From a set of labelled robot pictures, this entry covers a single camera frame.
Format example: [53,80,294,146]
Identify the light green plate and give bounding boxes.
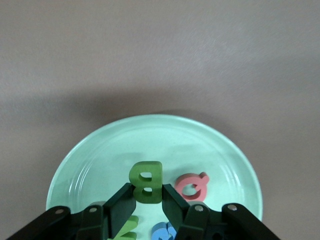
[45,114,263,240]

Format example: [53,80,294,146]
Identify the green letter N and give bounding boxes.
[107,215,140,240]

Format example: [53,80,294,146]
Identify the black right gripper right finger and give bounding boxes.
[162,183,285,240]

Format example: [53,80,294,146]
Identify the blue letter G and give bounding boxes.
[151,221,178,240]

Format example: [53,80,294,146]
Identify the red letter Q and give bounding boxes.
[174,171,210,202]

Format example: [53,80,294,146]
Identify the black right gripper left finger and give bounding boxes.
[4,182,137,240]

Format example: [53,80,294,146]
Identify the green letter B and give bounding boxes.
[128,161,163,205]

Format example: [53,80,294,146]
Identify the brown table mat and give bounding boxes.
[0,0,320,240]

